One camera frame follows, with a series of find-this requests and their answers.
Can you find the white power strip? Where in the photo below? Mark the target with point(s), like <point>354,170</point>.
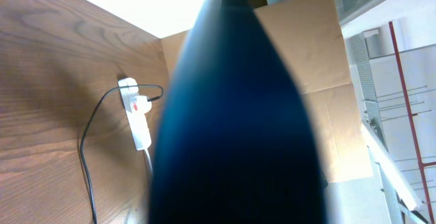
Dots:
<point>137,122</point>

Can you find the white USB charger plug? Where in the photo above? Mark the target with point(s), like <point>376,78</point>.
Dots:
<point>140,104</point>

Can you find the brown cardboard panel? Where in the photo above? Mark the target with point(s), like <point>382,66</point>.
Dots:
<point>307,38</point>

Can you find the blue Samsung Galaxy smartphone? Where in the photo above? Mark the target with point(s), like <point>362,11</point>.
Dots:
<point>235,144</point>

